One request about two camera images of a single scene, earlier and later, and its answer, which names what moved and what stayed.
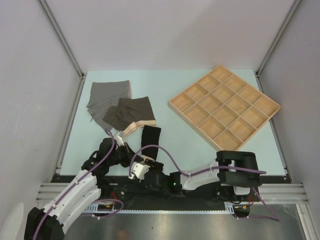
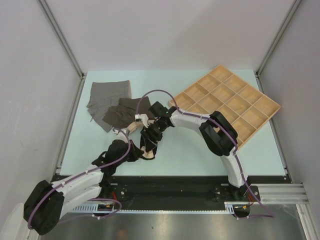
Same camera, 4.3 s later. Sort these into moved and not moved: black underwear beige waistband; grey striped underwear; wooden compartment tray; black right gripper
Moved: black right gripper
Not moved: wooden compartment tray; black underwear beige waistband; grey striped underwear
